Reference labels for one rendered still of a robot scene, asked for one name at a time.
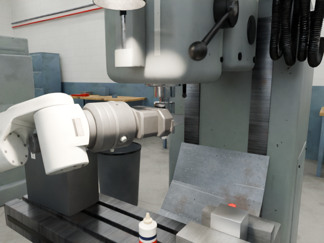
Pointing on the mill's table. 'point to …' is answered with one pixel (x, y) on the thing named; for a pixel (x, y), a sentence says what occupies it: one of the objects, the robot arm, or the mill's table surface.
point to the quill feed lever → (228, 19)
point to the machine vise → (274, 232)
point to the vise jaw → (204, 235)
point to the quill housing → (169, 44)
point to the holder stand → (62, 185)
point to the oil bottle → (147, 230)
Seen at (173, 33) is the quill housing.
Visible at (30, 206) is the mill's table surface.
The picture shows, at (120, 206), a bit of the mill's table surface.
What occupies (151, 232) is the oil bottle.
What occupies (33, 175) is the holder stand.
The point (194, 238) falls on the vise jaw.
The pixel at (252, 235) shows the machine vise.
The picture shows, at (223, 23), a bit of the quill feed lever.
